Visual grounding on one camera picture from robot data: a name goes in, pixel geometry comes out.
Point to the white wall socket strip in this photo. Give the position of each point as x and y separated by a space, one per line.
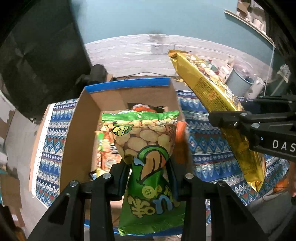
165 48

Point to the blue patterned bed cloth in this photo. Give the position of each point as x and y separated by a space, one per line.
211 155

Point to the right hand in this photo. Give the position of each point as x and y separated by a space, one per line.
292 179

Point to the cardboard box blue rim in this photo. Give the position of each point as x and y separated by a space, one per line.
113 97

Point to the long yellow snack bag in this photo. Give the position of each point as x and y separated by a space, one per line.
215 95

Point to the black round device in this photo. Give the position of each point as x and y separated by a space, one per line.
98 74

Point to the white kettle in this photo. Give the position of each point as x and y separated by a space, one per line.
254 91

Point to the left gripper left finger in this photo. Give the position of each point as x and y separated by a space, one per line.
65 218

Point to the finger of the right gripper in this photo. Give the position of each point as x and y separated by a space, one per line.
243 121
270 104

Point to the pale blue waste bin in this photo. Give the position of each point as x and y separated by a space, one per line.
238 84

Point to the black yellow snack bag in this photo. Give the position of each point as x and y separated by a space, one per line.
96 173

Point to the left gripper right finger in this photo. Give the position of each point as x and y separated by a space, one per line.
230 218

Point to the orange green snack bag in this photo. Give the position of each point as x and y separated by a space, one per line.
106 152

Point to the green pea snack bag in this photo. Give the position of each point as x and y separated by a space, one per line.
146 140

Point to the wooden wall shelf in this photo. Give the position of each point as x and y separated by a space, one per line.
252 15

